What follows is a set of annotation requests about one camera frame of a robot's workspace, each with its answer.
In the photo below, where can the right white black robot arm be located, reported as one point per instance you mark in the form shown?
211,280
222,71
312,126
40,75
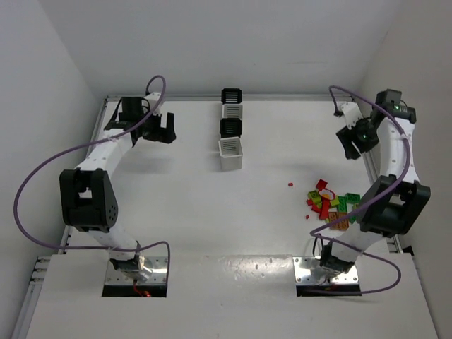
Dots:
395,200

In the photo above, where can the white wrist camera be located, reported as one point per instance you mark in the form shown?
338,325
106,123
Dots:
154,102
351,113

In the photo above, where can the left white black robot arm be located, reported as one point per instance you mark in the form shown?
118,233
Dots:
88,201

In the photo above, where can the near white slatted container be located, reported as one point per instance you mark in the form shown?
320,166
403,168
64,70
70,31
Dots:
231,153

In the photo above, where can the metal base plate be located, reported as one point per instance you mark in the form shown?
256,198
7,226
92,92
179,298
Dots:
308,272
145,270

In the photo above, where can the red white flower lego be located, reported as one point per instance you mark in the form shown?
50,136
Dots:
327,194

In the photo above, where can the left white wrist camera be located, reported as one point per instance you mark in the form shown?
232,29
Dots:
154,102

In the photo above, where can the lime green printed lego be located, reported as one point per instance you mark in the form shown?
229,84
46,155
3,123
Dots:
314,195

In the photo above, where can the black slatted container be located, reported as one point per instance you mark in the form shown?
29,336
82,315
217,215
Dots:
230,127
231,96

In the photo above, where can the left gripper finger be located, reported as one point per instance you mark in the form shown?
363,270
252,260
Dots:
163,136
169,126

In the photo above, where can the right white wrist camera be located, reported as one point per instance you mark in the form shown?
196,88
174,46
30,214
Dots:
351,113

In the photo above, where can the far black slatted container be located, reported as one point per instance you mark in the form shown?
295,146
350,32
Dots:
231,96

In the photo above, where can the red square lego brick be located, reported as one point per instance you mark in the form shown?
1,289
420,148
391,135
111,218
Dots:
321,184

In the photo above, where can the long red lego brick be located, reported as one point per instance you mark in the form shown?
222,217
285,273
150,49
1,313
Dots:
323,207

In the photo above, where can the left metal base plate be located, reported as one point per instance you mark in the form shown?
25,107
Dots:
145,270

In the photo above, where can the far white slatted container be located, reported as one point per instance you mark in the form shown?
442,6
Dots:
232,111

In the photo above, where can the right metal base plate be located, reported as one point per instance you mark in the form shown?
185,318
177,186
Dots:
308,272

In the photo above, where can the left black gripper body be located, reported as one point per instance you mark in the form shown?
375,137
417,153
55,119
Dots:
159,134

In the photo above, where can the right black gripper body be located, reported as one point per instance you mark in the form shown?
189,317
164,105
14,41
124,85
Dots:
349,142

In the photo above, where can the near black slatted container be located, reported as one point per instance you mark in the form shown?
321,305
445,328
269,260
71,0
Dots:
230,127

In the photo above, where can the white slatted container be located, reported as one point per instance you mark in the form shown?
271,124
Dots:
232,111
231,153

